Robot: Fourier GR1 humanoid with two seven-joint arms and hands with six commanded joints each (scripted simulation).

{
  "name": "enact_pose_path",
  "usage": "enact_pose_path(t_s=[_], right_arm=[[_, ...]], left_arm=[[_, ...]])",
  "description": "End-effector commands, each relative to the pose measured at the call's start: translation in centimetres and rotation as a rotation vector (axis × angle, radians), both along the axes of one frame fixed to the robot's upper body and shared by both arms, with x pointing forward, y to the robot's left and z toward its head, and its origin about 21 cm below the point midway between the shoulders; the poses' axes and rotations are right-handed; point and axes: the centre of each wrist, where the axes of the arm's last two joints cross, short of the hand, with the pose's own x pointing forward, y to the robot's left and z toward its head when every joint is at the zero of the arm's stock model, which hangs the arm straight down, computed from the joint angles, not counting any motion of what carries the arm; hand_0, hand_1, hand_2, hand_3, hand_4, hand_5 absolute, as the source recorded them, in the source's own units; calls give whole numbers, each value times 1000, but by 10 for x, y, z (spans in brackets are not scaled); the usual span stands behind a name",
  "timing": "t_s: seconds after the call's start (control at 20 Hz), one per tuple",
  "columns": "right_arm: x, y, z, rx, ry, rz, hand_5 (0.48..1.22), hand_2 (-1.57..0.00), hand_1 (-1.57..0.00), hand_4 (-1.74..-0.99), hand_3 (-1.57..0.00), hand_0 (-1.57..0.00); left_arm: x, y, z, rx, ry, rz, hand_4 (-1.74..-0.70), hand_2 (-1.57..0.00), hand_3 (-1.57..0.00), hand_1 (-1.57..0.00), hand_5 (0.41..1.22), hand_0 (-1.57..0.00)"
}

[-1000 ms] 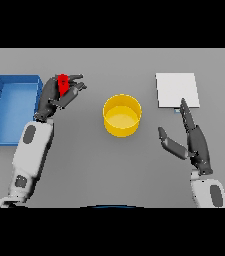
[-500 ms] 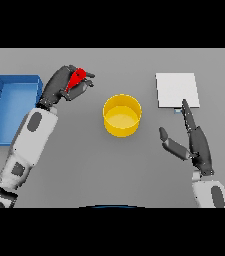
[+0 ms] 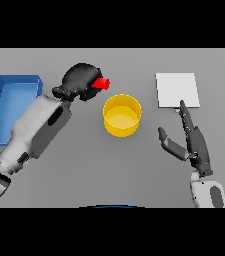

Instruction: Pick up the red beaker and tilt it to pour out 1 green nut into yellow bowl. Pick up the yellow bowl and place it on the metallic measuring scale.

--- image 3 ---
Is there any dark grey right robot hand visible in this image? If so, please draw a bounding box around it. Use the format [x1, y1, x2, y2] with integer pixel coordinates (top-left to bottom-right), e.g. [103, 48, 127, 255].
[157, 99, 214, 178]

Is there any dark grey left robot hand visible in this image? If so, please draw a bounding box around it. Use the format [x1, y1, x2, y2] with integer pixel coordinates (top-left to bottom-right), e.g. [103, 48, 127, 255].
[51, 62, 104, 103]

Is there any red beaker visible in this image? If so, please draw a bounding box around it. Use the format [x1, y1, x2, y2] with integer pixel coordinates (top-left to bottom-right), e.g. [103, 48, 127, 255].
[91, 77, 111, 91]

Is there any yellow bowl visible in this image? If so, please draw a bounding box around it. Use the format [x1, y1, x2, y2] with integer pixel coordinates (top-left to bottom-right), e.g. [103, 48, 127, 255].
[102, 93, 143, 138]

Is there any pale square measuring scale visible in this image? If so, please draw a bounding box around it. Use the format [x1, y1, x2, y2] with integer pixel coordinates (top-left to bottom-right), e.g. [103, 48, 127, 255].
[155, 72, 201, 114]

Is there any blue tray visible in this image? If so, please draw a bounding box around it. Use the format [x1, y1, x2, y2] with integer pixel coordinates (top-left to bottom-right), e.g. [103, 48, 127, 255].
[0, 74, 44, 147]

